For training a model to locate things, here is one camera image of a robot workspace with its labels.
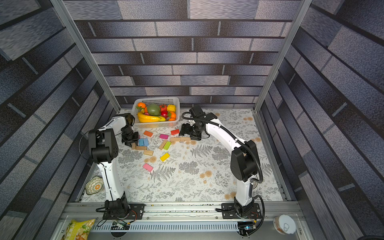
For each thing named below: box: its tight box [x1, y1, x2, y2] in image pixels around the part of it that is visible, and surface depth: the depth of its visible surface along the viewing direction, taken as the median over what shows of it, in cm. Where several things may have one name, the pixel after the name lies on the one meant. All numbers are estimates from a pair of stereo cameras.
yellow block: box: [160, 152, 170, 162], surface depth 97 cm
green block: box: [163, 141, 172, 151], surface depth 100 cm
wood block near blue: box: [131, 142, 148, 151], surface depth 99 cm
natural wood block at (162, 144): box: [159, 139, 167, 150], surface depth 100 cm
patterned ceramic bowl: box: [85, 175, 104, 195], surface depth 83 cm
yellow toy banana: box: [137, 112, 166, 123], surface depth 105 cm
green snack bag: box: [61, 219, 95, 240], surface depth 67 cm
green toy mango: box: [147, 103, 161, 116], surface depth 109 cm
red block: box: [170, 129, 180, 136], surface depth 109 cm
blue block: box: [138, 138, 149, 147], surface depth 102 cm
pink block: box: [142, 163, 154, 173], surface depth 91 cm
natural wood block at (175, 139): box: [170, 137, 182, 142], surface depth 103 cm
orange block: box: [143, 130, 154, 137], surface depth 106 cm
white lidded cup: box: [273, 214, 297, 235], surface depth 68 cm
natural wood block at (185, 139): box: [180, 137, 191, 142], surface depth 102 cm
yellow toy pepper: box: [167, 104, 176, 112], surface depth 116 cm
